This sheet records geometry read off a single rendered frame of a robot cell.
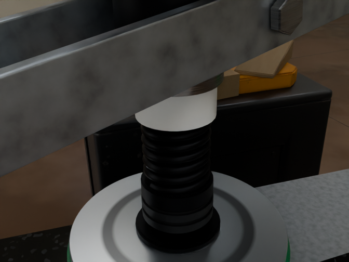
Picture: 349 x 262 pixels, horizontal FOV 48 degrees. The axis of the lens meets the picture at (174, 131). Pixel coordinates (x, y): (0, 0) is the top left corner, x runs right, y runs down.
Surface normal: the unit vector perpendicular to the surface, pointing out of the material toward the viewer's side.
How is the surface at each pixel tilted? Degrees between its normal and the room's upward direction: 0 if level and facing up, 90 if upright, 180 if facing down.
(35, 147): 90
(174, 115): 90
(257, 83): 90
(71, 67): 90
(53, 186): 0
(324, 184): 0
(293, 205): 0
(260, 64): 11
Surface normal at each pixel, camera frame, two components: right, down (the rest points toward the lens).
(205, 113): 0.68, 0.32
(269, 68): -0.11, -0.80
